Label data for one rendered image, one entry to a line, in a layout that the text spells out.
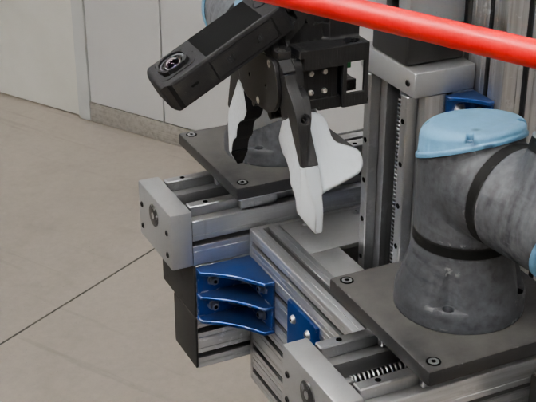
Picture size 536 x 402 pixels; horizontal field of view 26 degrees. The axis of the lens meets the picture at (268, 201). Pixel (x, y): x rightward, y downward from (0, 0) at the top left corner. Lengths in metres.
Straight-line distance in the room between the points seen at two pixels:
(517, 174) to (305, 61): 0.37
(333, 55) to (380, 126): 0.67
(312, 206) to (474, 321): 0.45
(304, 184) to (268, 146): 0.80
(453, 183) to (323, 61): 0.37
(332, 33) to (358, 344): 0.55
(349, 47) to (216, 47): 0.11
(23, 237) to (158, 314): 0.66
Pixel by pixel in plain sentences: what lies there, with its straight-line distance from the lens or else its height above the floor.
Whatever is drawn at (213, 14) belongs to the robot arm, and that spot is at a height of 1.22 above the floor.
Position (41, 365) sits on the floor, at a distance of 3.14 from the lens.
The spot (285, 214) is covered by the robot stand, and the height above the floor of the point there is 0.96.
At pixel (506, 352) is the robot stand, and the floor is 1.04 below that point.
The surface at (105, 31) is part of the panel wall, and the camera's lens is 4.43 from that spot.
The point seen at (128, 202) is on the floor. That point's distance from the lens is 3.95.
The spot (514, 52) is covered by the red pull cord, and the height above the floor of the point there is 1.64.
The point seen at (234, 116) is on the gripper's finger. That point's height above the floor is 1.37.
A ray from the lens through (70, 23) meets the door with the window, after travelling 4.56.
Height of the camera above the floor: 1.75
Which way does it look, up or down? 26 degrees down
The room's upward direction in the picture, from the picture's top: straight up
